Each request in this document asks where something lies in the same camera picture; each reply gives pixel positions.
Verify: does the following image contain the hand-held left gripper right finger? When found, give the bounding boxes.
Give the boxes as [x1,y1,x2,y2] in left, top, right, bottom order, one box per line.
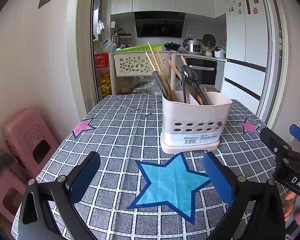
[202,152,287,240]

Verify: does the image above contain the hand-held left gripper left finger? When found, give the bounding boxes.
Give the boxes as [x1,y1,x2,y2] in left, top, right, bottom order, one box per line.
[17,151,101,240]

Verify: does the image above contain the beige cutlery holder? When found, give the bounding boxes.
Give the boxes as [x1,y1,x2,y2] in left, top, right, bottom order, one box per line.
[160,91,233,155]

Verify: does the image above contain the black handled cutlery piece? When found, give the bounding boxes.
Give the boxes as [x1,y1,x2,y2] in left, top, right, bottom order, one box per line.
[152,71,170,100]
[190,80,213,106]

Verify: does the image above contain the black handled spoon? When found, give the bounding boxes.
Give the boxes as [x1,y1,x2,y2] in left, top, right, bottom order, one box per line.
[181,70,189,104]
[181,64,205,105]

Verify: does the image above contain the set of bamboo chopsticks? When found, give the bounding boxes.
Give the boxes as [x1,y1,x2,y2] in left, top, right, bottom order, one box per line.
[144,41,205,105]

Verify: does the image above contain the grey checked star tablecloth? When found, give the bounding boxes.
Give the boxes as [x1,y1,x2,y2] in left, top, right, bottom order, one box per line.
[11,94,290,240]

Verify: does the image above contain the white sliding door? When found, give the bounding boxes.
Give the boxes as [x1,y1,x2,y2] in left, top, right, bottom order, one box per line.
[256,0,289,128]

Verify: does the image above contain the pink plastic stool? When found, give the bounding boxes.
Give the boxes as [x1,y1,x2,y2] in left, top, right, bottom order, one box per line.
[2,108,60,178]
[0,167,28,222]

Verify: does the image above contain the grey base cabinets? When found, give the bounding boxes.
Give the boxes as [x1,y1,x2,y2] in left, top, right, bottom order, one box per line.
[176,52,227,93]

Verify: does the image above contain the black crinkled bag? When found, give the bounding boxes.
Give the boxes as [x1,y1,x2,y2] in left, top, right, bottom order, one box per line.
[0,149,15,178]

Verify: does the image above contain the yellow printed bag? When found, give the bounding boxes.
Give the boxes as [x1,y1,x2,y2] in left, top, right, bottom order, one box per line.
[100,72,112,95]

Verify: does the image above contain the black built-in oven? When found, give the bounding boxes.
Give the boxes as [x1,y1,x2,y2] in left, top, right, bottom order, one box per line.
[185,57,218,85]

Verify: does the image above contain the crumpled clear plastic bag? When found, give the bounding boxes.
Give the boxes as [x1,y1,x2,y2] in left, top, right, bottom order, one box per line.
[132,76,165,96]

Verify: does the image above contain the white rice cooker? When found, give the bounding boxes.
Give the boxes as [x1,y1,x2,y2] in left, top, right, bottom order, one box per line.
[214,46,227,59]

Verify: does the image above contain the white refrigerator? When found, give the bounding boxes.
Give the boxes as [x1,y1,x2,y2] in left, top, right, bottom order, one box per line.
[220,0,269,102]

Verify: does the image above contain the red plastic crate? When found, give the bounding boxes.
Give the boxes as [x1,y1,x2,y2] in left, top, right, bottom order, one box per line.
[94,53,110,68]

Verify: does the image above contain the beige flower cutout storage rack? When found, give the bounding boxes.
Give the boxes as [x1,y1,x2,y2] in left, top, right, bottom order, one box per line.
[108,51,179,96]

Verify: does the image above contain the round desk fan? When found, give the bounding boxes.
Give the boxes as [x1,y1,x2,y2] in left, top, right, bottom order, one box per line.
[202,34,217,48]

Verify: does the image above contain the silver pressure cooker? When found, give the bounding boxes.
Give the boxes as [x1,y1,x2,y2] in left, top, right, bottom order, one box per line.
[184,39,203,55]

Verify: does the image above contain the cluster of fridge magnets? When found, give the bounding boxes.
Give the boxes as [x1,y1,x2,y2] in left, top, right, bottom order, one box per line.
[229,0,263,15]

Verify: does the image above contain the green plastic basket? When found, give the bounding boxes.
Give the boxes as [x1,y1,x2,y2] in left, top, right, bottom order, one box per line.
[114,44,164,53]

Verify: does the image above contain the black wok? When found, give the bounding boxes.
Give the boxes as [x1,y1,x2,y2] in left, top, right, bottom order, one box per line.
[164,42,182,50]

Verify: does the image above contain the white spice rack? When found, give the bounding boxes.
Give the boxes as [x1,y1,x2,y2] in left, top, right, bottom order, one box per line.
[114,29,133,48]

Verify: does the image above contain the black range hood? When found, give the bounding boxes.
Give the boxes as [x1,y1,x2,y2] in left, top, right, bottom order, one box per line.
[134,11,185,38]

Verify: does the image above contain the white wall cabinets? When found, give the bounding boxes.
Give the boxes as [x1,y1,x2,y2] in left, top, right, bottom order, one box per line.
[111,0,227,18]

